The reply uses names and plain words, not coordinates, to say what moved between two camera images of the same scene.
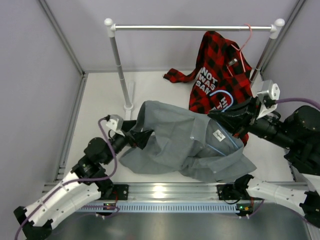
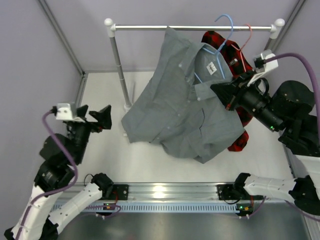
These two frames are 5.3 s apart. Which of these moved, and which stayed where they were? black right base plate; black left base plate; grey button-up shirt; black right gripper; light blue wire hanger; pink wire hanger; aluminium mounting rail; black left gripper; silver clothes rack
Moved: black right gripper; light blue wire hanger; black left gripper; grey button-up shirt
Stayed: black left base plate; silver clothes rack; pink wire hanger; black right base plate; aluminium mounting rail
